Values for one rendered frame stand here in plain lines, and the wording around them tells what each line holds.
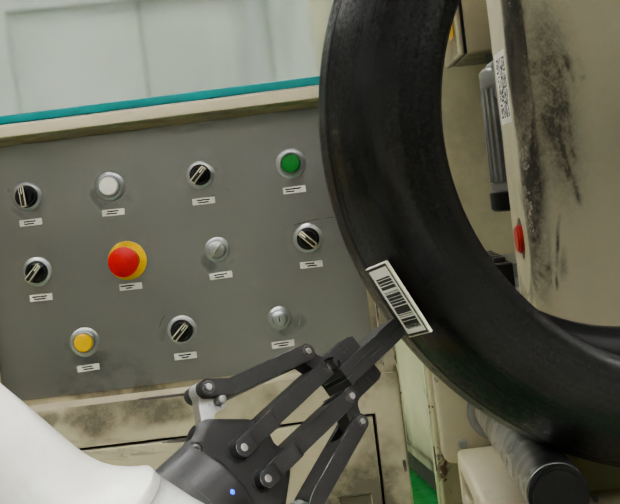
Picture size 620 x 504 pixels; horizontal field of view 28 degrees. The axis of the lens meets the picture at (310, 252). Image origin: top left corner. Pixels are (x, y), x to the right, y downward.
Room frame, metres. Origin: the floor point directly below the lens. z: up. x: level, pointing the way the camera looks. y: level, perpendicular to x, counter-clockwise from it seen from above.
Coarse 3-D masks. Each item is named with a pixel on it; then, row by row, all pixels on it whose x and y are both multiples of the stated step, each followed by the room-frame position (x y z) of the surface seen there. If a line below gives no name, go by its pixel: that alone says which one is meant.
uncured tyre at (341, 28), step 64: (384, 0) 0.89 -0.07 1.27; (448, 0) 0.88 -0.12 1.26; (384, 64) 0.89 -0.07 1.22; (320, 128) 0.95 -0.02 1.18; (384, 128) 0.89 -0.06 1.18; (384, 192) 0.89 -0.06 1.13; (448, 192) 0.88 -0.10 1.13; (384, 256) 0.91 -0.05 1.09; (448, 256) 0.88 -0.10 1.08; (448, 320) 0.89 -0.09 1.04; (512, 320) 0.88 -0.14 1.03; (448, 384) 0.94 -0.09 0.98; (512, 384) 0.89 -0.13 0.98; (576, 384) 0.88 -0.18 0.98; (576, 448) 0.92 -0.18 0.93
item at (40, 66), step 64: (0, 0) 1.63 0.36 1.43; (64, 0) 1.63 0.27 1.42; (128, 0) 1.63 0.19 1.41; (192, 0) 1.63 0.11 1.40; (256, 0) 1.63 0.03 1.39; (320, 0) 1.62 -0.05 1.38; (0, 64) 1.63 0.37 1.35; (64, 64) 1.63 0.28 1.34; (128, 64) 1.63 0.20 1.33; (192, 64) 1.63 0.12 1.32; (256, 64) 1.63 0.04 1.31; (320, 64) 1.62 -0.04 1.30
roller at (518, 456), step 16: (480, 416) 1.19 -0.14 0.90; (496, 432) 1.08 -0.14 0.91; (512, 432) 1.03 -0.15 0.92; (496, 448) 1.07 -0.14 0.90; (512, 448) 0.99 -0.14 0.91; (528, 448) 0.96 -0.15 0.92; (544, 448) 0.95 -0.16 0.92; (512, 464) 0.97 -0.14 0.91; (528, 464) 0.93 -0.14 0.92; (544, 464) 0.90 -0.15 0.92; (560, 464) 0.89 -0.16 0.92; (528, 480) 0.90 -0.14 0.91; (544, 480) 0.89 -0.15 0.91; (560, 480) 0.89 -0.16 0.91; (576, 480) 0.89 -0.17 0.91; (528, 496) 0.89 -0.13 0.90; (544, 496) 0.89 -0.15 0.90; (560, 496) 0.89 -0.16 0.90; (576, 496) 0.89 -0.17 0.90
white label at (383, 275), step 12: (384, 264) 0.89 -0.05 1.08; (372, 276) 0.91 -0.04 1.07; (384, 276) 0.90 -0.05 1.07; (396, 276) 0.88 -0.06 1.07; (384, 288) 0.91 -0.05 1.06; (396, 288) 0.89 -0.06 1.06; (396, 300) 0.90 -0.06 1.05; (408, 300) 0.88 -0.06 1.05; (396, 312) 0.91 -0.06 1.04; (408, 312) 0.89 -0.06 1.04; (420, 312) 0.88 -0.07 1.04; (408, 324) 0.91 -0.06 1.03; (420, 324) 0.89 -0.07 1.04; (408, 336) 0.92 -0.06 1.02
